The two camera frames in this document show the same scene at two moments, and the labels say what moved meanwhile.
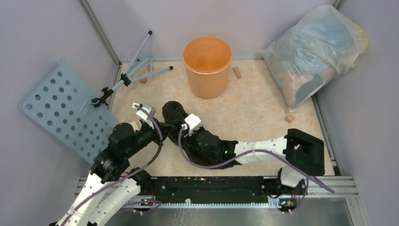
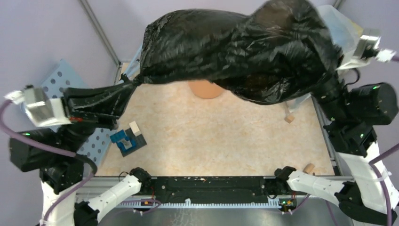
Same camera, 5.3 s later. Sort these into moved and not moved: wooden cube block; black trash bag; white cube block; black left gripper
Moved: black trash bag; black left gripper
Not moved: wooden cube block; white cube block
